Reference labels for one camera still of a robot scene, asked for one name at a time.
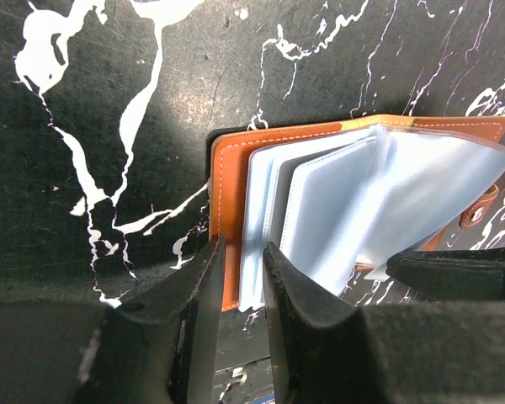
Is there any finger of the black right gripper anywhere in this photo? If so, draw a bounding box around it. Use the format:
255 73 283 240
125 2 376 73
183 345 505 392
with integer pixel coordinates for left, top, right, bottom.
386 247 505 301

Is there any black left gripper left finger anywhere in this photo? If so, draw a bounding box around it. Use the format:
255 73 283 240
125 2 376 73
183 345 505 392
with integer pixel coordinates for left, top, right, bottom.
0 238 226 403

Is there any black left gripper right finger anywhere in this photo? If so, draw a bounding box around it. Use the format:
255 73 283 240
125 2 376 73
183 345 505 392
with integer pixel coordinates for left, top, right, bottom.
263 244 505 403

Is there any orange leather card holder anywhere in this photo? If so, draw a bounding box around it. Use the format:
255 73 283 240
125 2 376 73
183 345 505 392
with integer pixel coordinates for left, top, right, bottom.
210 114 505 311

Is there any black base rail with mounts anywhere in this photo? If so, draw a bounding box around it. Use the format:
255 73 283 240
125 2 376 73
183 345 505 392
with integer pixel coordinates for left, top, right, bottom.
211 309 274 403

